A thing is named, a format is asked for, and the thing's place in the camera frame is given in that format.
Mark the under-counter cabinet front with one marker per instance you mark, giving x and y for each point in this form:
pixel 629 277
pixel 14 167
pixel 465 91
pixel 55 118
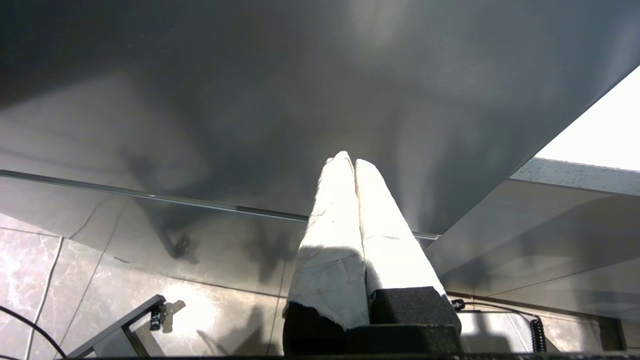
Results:
pixel 525 240

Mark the tall cabinet unit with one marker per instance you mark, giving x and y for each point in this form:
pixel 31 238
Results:
pixel 250 100

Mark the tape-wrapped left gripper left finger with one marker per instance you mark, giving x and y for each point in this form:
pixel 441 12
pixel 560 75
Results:
pixel 330 240

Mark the black metal base frame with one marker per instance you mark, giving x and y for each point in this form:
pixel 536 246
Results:
pixel 125 322

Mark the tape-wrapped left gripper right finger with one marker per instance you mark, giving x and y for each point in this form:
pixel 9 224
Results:
pixel 390 240

